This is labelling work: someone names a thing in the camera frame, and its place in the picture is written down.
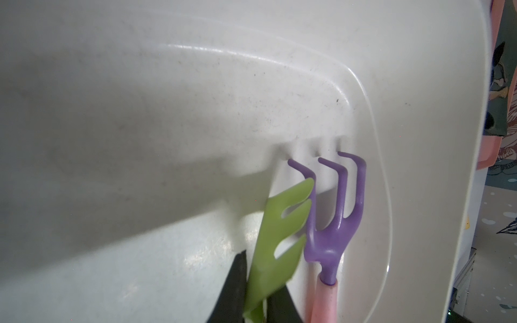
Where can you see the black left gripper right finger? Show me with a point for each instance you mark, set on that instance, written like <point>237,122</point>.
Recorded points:
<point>281,309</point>

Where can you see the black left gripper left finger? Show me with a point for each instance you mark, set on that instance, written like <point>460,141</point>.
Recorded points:
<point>230,304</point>

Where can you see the purple rake pink handle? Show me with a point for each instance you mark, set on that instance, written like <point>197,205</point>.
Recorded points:
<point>327,246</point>

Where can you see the white plastic storage box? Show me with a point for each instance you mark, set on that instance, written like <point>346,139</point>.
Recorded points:
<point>140,141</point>

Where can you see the pink tray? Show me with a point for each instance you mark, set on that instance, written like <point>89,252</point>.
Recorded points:
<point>494,148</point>

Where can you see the dark green cloth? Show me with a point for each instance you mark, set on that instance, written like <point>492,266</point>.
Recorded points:
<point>503,66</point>

